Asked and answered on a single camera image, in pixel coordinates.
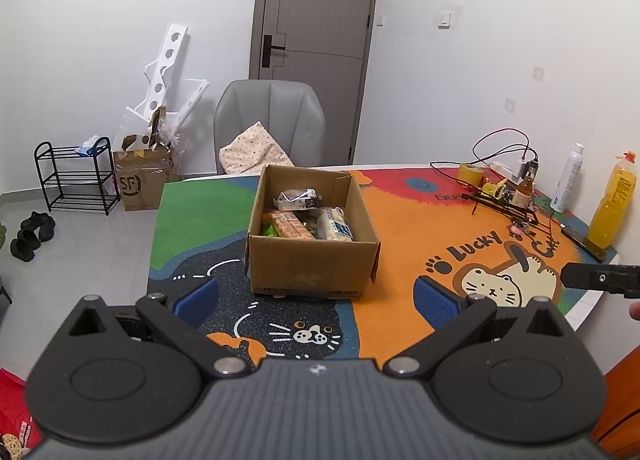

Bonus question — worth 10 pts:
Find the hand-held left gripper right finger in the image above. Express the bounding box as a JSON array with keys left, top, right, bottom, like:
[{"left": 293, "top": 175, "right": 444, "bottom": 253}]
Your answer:
[{"left": 384, "top": 276, "right": 576, "bottom": 382}]

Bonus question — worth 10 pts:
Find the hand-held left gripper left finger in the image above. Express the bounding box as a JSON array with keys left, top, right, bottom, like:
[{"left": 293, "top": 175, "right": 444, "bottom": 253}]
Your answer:
[{"left": 62, "top": 277, "right": 251, "bottom": 382}]

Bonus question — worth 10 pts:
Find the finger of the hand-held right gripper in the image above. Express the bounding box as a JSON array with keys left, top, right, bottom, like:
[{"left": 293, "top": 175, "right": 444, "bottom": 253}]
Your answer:
[{"left": 560, "top": 262, "right": 640, "bottom": 299}]

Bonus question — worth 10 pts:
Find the brown cardboard box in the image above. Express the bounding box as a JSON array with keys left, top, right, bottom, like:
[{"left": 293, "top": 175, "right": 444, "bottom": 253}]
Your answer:
[{"left": 244, "top": 165, "right": 382, "bottom": 299}]

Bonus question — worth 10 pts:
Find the clear biscuit packet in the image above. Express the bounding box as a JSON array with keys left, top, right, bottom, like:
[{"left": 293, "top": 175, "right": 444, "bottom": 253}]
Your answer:
[{"left": 270, "top": 212, "right": 318, "bottom": 241}]

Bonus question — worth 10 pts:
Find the white cracker packet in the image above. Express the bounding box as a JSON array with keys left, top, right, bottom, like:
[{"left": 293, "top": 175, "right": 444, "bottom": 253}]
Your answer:
[{"left": 317, "top": 207, "right": 353, "bottom": 241}]

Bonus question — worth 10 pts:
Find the black white snack packet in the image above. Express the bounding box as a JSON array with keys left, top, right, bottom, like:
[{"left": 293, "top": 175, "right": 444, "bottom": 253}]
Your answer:
[{"left": 274, "top": 188, "right": 321, "bottom": 211}]

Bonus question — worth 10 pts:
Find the black phone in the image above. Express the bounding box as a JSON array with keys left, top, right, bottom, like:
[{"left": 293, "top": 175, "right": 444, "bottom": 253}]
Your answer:
[{"left": 560, "top": 224, "right": 617, "bottom": 263}]

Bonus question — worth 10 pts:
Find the orange juice bottle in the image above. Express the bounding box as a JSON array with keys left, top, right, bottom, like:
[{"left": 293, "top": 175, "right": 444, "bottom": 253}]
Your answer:
[{"left": 586, "top": 151, "right": 638, "bottom": 251}]

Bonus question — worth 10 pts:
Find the colourful cartoon cat mat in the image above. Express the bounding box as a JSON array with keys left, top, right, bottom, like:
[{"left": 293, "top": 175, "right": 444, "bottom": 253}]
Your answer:
[{"left": 147, "top": 167, "right": 608, "bottom": 361}]

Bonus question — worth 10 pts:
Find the white spray bottle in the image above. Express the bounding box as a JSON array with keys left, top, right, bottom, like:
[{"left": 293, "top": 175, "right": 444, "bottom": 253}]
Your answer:
[{"left": 550, "top": 143, "right": 586, "bottom": 214}]

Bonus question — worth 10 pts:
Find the brown glass bottle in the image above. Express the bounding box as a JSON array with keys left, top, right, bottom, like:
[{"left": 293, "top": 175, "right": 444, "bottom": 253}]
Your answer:
[{"left": 511, "top": 175, "right": 535, "bottom": 209}]

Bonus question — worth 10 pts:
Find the black folding stand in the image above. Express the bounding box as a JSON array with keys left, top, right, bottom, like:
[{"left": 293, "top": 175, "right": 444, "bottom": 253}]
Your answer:
[{"left": 461, "top": 191, "right": 542, "bottom": 227}]

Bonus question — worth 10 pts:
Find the printed brown floor carton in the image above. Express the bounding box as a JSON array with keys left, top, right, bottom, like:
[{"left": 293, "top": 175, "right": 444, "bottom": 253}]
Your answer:
[{"left": 112, "top": 107, "right": 183, "bottom": 212}]

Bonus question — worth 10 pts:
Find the white power strip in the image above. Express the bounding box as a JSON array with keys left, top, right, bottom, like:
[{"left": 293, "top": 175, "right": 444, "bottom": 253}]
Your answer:
[{"left": 489, "top": 160, "right": 523, "bottom": 178}]

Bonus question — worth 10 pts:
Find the black metal shoe rack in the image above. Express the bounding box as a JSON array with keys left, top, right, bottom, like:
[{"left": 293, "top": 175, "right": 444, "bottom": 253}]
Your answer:
[{"left": 34, "top": 136, "right": 121, "bottom": 217}]

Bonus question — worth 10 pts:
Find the dotted cream cushion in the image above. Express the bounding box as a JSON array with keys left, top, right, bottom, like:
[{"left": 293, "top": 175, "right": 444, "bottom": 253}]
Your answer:
[{"left": 218, "top": 121, "right": 296, "bottom": 175}]

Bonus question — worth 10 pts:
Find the clear plastic wrap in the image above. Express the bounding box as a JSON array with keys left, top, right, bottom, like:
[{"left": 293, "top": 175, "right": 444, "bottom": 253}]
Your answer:
[{"left": 112, "top": 112, "right": 186, "bottom": 161}]

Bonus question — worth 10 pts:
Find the grey upholstered chair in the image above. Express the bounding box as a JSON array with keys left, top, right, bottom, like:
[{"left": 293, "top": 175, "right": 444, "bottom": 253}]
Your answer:
[{"left": 214, "top": 80, "right": 326, "bottom": 175}]

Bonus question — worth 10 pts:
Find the red printed bag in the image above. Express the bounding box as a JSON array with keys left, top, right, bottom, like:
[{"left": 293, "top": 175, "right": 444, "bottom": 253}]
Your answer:
[{"left": 0, "top": 367, "right": 43, "bottom": 460}]

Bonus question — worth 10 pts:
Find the white board with round holes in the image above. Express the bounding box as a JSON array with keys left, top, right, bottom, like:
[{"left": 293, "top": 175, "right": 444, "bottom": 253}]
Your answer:
[{"left": 124, "top": 24, "right": 210, "bottom": 141}]

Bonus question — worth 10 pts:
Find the grey room door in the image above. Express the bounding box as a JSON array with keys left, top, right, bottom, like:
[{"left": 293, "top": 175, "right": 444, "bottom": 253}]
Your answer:
[{"left": 249, "top": 0, "right": 383, "bottom": 165}]

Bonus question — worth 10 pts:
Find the black charging cable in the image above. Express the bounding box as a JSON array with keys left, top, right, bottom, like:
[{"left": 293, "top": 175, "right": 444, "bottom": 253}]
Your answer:
[{"left": 430, "top": 137, "right": 566, "bottom": 241}]

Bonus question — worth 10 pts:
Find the red charging cable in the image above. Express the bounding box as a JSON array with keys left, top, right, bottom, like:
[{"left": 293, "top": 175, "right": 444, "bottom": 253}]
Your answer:
[{"left": 492, "top": 128, "right": 532, "bottom": 161}]

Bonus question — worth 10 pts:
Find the black door handle lock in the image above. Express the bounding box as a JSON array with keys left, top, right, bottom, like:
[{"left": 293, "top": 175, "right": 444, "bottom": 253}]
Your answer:
[{"left": 261, "top": 34, "right": 286, "bottom": 66}]

